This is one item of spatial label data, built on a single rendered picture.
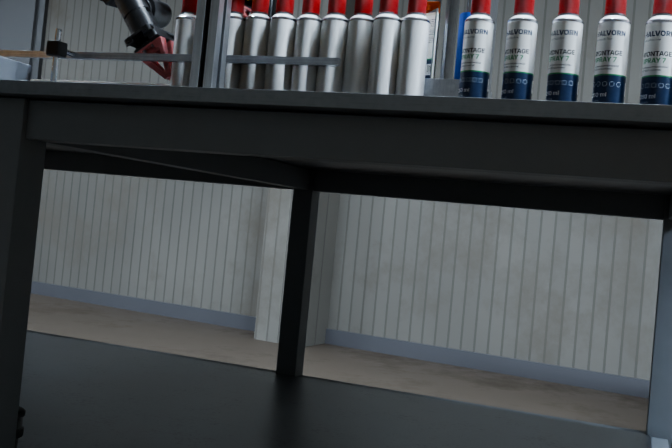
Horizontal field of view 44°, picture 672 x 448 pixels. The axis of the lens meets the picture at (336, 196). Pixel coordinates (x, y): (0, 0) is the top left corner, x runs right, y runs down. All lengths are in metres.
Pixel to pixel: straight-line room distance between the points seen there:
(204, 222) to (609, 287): 2.34
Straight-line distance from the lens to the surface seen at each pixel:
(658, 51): 1.45
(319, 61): 1.54
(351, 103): 1.05
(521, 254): 4.23
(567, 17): 1.48
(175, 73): 1.69
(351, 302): 4.56
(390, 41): 1.52
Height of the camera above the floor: 0.67
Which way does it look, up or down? 2 degrees up
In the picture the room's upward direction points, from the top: 5 degrees clockwise
